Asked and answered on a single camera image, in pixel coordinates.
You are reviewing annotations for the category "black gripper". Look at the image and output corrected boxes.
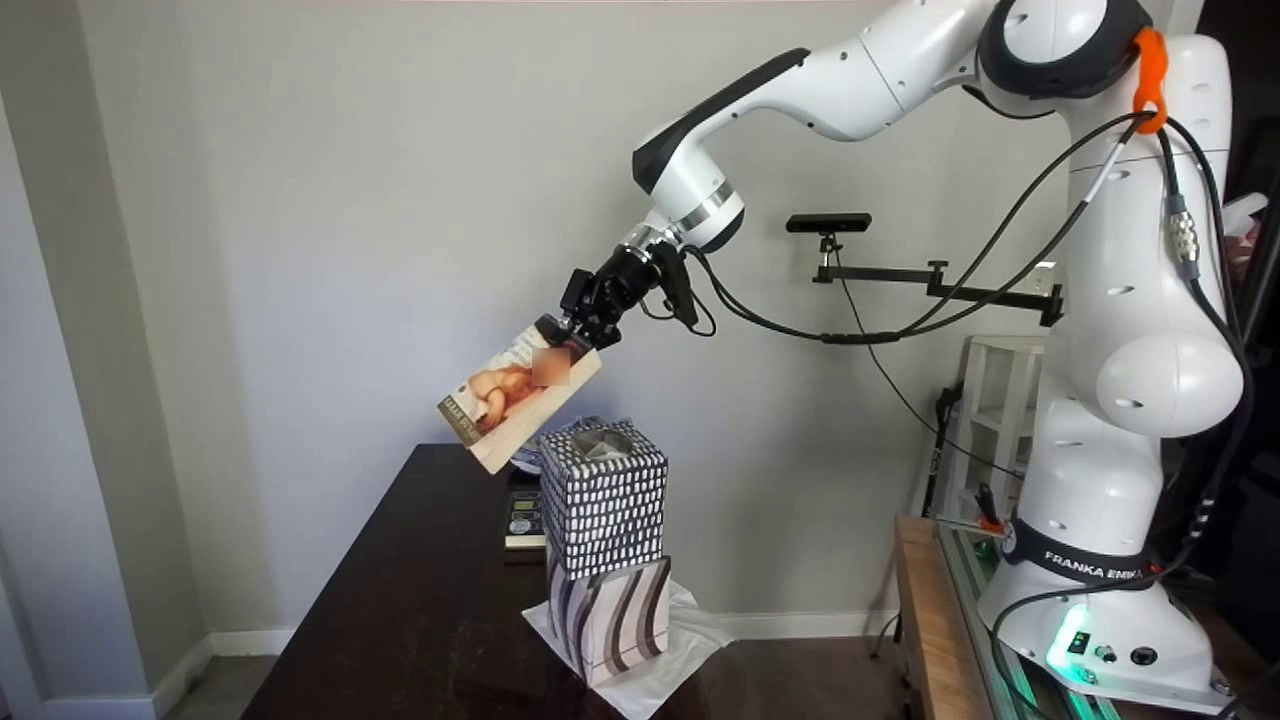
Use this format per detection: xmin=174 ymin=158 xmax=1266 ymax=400
xmin=556 ymin=245 xmax=670 ymax=358

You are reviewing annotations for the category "paperback book with portrait cover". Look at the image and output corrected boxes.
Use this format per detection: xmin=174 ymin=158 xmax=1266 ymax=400
xmin=431 ymin=325 xmax=602 ymax=475

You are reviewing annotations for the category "dotted blue white tissue box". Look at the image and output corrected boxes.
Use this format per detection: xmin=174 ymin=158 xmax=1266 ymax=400
xmin=537 ymin=413 xmax=670 ymax=584

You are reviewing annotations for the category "wavy striped tissue box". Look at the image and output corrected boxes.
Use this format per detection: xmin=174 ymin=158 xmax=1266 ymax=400
xmin=542 ymin=557 xmax=680 ymax=689

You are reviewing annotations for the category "dark brown wooden table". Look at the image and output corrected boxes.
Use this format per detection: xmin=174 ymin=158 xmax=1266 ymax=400
xmin=234 ymin=441 xmax=923 ymax=720

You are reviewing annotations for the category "white paper sheet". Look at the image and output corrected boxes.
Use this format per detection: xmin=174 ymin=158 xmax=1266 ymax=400
xmin=516 ymin=576 xmax=737 ymax=720

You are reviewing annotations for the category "white shelf unit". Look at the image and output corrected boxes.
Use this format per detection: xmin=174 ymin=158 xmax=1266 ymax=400
xmin=932 ymin=332 xmax=1059 ymax=533

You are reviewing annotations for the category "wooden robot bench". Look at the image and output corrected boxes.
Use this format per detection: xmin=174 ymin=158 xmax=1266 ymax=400
xmin=890 ymin=516 xmax=996 ymax=720

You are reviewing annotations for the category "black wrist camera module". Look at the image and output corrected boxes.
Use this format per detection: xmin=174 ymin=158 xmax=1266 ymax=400
xmin=647 ymin=248 xmax=707 ymax=336

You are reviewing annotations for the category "black stereo camera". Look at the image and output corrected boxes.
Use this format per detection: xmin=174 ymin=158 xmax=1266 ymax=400
xmin=783 ymin=208 xmax=876 ymax=241

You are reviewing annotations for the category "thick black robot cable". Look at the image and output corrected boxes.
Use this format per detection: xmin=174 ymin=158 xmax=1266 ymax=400
xmin=689 ymin=113 xmax=1181 ymax=351

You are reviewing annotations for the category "thin black camera cable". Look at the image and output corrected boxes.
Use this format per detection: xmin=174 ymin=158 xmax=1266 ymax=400
xmin=834 ymin=277 xmax=1032 ymax=485

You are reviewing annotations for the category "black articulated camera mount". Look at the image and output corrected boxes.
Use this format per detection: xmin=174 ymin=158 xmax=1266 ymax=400
xmin=812 ymin=234 xmax=1073 ymax=332

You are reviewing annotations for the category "orange cable strap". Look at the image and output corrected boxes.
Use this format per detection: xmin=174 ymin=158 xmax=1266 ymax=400
xmin=1129 ymin=23 xmax=1175 ymax=140

